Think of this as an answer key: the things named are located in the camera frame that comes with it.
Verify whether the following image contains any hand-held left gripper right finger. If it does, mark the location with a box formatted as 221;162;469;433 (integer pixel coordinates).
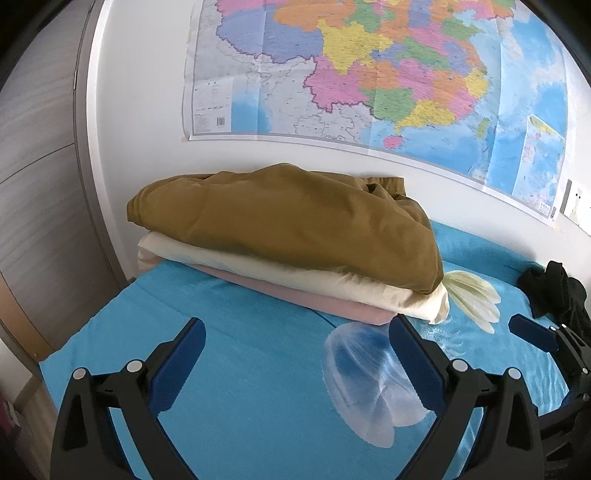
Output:
388;315;544;480

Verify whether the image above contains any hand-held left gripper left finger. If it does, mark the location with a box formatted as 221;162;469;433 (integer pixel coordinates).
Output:
51;318;218;480

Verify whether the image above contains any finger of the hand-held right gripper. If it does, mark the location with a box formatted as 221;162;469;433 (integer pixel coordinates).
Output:
509;314;585;371

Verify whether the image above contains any brown jacket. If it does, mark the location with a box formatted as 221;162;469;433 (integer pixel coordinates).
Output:
127;162;445;294

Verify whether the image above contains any black garment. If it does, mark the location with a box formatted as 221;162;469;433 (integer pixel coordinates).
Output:
517;260;591;333

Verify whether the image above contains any blue flower-print blanket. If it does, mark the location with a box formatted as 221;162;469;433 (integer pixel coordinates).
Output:
39;220;578;480

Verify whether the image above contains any pink folded cloth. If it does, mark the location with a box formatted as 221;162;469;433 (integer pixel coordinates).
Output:
139;256;398;326

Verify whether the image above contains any cream cloth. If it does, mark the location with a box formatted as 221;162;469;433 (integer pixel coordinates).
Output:
137;232;451;324

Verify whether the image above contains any grey wardrobe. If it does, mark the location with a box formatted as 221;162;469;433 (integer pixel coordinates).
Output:
0;0;139;407

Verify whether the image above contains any white wall socket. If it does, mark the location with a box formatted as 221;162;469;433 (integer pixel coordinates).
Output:
561;180;587;227

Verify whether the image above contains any colourful wall map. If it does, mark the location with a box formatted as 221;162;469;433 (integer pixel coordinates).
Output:
182;0;571;227

